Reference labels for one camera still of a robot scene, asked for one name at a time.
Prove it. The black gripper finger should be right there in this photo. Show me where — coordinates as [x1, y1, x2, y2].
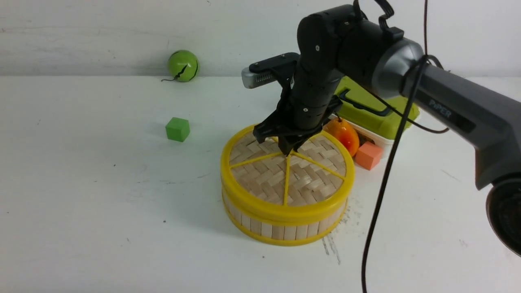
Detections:
[278, 132, 319, 156]

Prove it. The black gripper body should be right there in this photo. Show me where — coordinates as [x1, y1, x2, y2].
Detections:
[254, 62, 344, 137]

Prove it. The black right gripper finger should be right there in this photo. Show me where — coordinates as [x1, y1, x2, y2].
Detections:
[253, 129, 273, 144]

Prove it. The yellow woven steamer lid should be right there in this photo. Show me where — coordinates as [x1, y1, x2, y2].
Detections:
[220, 126, 355, 226]

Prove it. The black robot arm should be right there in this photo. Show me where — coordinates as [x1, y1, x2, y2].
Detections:
[242, 0, 521, 254]

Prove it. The yellow bamboo steamer basket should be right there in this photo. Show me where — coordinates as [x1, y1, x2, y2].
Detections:
[221, 191, 348, 246]

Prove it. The orange toy pear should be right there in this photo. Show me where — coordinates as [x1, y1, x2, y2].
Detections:
[323, 117, 360, 157]

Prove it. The green lidded white box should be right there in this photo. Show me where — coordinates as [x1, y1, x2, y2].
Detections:
[335, 77, 407, 159]

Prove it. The orange cube block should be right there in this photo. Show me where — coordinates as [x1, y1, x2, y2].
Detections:
[354, 141, 384, 171]

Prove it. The green cube block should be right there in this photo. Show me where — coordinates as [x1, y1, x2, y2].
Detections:
[165, 117, 190, 142]

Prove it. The green toy ball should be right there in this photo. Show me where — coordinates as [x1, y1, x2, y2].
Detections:
[161, 50, 200, 82]

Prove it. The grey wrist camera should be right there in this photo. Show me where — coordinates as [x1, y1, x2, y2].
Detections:
[241, 52, 300, 89]

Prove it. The black cable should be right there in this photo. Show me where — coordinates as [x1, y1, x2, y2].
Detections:
[353, 0, 450, 293]

